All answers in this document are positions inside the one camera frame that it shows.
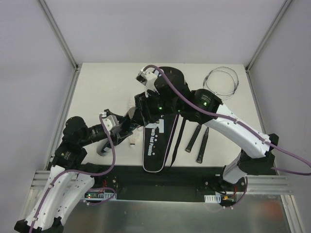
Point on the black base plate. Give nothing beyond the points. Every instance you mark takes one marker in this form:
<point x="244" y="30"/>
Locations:
<point x="177" y="184"/>

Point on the badminton racket black grip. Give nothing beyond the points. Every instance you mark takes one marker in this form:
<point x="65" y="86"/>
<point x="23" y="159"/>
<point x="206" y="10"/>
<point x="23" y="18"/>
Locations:
<point x="193" y="138"/>
<point x="203" y="146"/>

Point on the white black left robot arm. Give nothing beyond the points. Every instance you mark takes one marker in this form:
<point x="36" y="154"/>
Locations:
<point x="69" y="179"/>

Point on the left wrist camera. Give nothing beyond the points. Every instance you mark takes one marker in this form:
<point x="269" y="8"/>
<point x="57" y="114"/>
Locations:
<point x="108" y="121"/>

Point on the aluminium frame rail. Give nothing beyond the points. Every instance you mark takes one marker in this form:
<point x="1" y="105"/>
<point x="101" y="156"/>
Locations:
<point x="263" y="184"/>

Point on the black shuttlecock tube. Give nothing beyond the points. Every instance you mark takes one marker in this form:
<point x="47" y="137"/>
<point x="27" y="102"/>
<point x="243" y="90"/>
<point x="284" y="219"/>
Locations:
<point x="114" y="136"/>

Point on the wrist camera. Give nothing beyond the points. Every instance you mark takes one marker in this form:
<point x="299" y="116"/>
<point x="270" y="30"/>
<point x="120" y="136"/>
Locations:
<point x="108" y="121"/>
<point x="147" y="79"/>

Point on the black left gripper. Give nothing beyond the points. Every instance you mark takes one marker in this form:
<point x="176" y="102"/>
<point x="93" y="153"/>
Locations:
<point x="119" y="131"/>

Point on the white feather shuttlecock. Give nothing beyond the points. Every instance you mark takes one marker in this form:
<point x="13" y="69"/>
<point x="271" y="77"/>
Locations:
<point x="131" y="103"/>
<point x="132" y="142"/>
<point x="131" y="113"/>

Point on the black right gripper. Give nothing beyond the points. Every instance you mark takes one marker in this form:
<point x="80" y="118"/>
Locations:
<point x="140" y="107"/>

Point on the black racket bag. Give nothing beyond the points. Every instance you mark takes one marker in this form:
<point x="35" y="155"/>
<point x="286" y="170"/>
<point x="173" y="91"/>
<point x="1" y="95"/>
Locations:
<point x="158" y="135"/>

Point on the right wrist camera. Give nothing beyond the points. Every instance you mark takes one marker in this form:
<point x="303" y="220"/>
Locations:
<point x="147" y="79"/>

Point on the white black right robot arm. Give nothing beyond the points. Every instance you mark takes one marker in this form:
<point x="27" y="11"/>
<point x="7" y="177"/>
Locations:
<point x="204" y="107"/>

